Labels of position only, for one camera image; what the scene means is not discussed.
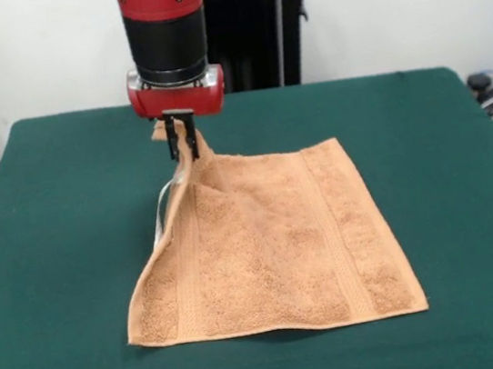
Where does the dark green table cloth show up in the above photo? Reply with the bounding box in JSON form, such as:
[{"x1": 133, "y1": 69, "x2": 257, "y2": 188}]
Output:
[{"x1": 0, "y1": 52, "x2": 493, "y2": 369}]

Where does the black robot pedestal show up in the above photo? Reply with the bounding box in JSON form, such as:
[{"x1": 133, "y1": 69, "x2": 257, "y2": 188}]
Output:
[{"x1": 201, "y1": 0, "x2": 319, "y2": 96}]

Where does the orange terry towel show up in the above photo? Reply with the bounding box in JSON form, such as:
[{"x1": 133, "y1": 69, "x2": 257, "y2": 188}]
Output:
[{"x1": 96, "y1": 88, "x2": 431, "y2": 357}]

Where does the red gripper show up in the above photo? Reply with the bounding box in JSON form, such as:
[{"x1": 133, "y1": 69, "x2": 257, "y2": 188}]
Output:
[{"x1": 126, "y1": 75, "x2": 236, "y2": 168}]

